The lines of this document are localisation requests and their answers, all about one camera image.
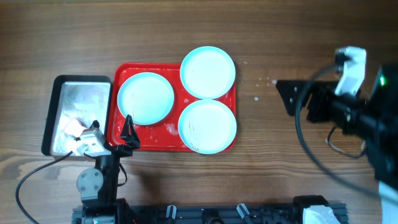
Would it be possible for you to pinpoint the red plastic tray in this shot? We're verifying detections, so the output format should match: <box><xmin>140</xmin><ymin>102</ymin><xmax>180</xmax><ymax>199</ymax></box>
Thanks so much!
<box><xmin>111</xmin><ymin>62</ymin><xmax>238</xmax><ymax>153</ymax></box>

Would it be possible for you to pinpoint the black soapy water tray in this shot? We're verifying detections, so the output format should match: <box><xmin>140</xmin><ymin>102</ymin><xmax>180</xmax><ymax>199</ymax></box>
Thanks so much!
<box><xmin>41</xmin><ymin>75</ymin><xmax>112</xmax><ymax>157</ymax></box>

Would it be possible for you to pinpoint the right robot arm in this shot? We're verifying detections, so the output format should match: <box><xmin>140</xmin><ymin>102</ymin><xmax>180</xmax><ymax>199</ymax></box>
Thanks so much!
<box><xmin>275</xmin><ymin>46</ymin><xmax>397</xmax><ymax>223</ymax></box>

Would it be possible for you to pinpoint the light blue plate bottom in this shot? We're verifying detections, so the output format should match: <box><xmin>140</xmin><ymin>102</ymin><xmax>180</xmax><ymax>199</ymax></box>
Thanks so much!
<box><xmin>177</xmin><ymin>100</ymin><xmax>238</xmax><ymax>154</ymax></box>

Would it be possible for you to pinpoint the light blue plate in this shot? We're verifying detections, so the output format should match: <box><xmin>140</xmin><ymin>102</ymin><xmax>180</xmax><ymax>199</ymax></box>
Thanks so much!
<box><xmin>180</xmin><ymin>46</ymin><xmax>236</xmax><ymax>99</ymax></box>
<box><xmin>177</xmin><ymin>100</ymin><xmax>238</xmax><ymax>154</ymax></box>
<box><xmin>117</xmin><ymin>72</ymin><xmax>175</xmax><ymax>126</ymax></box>

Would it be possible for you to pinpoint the pink green sponge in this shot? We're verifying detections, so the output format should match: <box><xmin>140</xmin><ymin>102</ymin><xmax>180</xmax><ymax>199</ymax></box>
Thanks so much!
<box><xmin>63</xmin><ymin>119</ymin><xmax>87</xmax><ymax>138</ymax></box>

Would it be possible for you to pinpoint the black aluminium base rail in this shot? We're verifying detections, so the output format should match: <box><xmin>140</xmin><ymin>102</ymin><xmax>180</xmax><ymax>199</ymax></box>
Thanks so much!
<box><xmin>72</xmin><ymin>202</ymin><xmax>348</xmax><ymax>224</ymax></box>

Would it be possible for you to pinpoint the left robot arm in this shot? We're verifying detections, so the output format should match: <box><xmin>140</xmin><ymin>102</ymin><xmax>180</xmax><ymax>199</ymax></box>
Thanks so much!
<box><xmin>72</xmin><ymin>115</ymin><xmax>141</xmax><ymax>224</ymax></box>

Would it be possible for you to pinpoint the light blue plate top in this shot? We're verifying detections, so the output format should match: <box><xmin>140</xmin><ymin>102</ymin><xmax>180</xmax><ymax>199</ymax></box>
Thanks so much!
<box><xmin>180</xmin><ymin>46</ymin><xmax>236</xmax><ymax>99</ymax></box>

